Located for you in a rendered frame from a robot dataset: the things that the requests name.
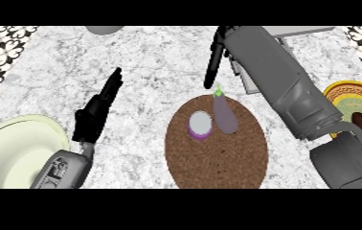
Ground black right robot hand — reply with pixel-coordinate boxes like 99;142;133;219
202;25;229;90

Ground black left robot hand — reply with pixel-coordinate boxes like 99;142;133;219
71;66;124;145

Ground purple eggplant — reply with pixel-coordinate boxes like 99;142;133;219
211;83;241;135

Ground brown oval placemat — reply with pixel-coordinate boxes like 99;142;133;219
162;94;270;190

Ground purple can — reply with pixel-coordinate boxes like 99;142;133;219
186;110;214;142

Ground pale green plate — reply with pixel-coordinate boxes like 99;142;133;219
0;113;72;190

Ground grey round object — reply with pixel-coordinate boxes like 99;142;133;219
84;25;125;36

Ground yellow patterned plate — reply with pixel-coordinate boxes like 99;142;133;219
322;80;362;140

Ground dark brown food item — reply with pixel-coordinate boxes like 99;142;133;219
350;111;362;130

